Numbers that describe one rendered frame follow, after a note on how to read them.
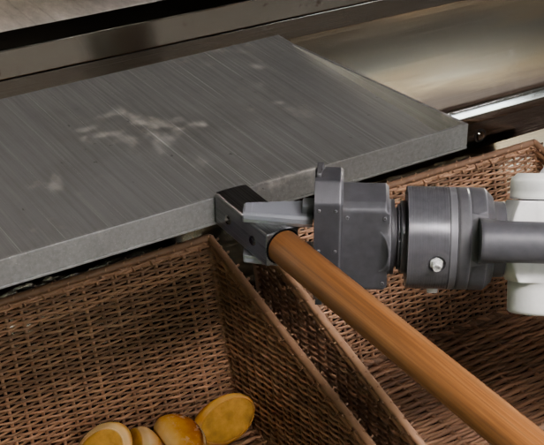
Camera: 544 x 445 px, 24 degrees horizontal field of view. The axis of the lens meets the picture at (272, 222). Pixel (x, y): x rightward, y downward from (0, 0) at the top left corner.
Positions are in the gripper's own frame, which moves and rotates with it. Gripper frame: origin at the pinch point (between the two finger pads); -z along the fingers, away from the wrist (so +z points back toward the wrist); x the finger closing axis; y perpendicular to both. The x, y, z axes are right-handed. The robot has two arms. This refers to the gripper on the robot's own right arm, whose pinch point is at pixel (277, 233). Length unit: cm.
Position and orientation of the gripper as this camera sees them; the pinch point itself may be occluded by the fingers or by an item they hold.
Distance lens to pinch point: 111.2
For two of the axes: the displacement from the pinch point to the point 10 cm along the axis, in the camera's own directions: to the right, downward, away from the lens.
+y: -0.6, 5.0, -8.7
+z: 10.0, 0.3, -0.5
